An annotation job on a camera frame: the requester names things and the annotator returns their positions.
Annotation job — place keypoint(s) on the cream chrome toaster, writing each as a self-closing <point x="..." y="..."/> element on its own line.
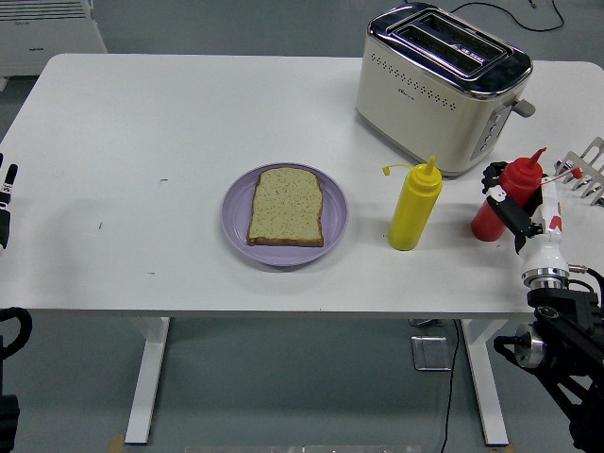
<point x="415" y="104"/>

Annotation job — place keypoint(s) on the white floor appliance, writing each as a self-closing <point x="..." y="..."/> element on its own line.
<point x="47" y="42"/>

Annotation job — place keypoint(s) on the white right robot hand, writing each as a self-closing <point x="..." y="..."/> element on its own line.
<point x="547" y="245"/>

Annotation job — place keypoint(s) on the metal floor socket plate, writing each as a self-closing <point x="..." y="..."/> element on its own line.
<point x="431" y="354"/>

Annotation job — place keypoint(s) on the speckled bread slice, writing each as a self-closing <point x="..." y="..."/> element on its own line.
<point x="288" y="207"/>

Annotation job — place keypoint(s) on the white table leg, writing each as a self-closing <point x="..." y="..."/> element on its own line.
<point x="148" y="377"/>
<point x="486" y="391"/>

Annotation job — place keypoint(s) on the silver metal toast rack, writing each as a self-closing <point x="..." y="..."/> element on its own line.
<point x="590" y="184"/>

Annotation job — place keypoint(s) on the yellow squeeze bottle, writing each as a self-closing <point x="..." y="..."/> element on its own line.
<point x="415" y="207"/>

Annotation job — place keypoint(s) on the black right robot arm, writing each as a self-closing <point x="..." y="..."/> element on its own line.
<point x="566" y="330"/>

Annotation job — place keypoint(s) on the red squeeze bottle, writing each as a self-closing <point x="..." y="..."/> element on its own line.
<point x="519" y="181"/>

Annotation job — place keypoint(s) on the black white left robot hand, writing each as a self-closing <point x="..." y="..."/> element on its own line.
<point x="5" y="203"/>

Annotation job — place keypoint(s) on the purple round plate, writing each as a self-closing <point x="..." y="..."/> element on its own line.
<point x="236" y="222"/>

